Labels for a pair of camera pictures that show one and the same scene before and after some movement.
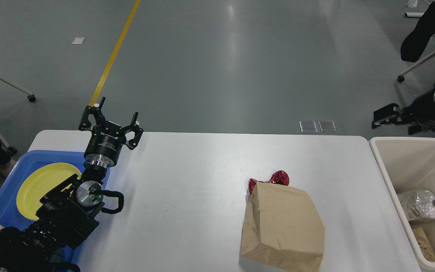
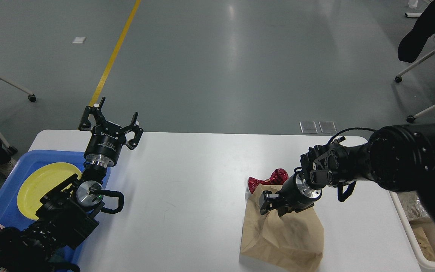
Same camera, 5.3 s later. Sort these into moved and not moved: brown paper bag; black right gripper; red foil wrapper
Moved: black right gripper
Not moved: red foil wrapper; brown paper bag
